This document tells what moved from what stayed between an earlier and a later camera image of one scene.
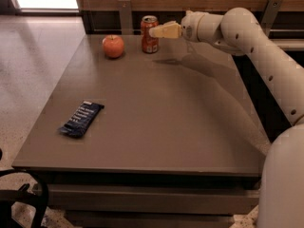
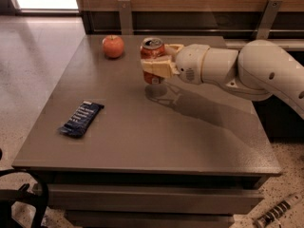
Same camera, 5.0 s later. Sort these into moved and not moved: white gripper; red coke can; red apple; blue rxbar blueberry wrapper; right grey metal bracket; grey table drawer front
Moved: white gripper; red coke can
Not moved: grey table drawer front; blue rxbar blueberry wrapper; right grey metal bracket; red apple
